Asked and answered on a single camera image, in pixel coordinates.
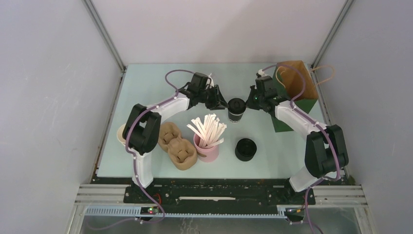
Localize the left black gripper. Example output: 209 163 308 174
198 85 229 111

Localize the black cup lid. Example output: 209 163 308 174
228 98 246 115

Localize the black paper coffee cup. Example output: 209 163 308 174
227 109 245 123

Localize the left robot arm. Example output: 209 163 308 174
122 72 228 203

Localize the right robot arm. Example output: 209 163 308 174
246 76 349 204

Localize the bundle of white straws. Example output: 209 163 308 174
187 114 227 149

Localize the green paper bag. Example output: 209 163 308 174
273 60 319 114

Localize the stack of black lids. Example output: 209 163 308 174
235 138 257 162

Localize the pink straw holder cup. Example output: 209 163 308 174
193 134 219 163

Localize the brown cardboard cup carrier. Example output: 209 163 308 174
158 122 198 171

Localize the stack of paper cups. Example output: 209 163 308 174
116 124 126 146

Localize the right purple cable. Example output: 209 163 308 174
258 64 343 234

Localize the purple cable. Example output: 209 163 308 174
94 69 196 232
258 64 343 234

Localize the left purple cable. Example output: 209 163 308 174
94 69 196 232

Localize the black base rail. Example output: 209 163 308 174
90 176 346 216

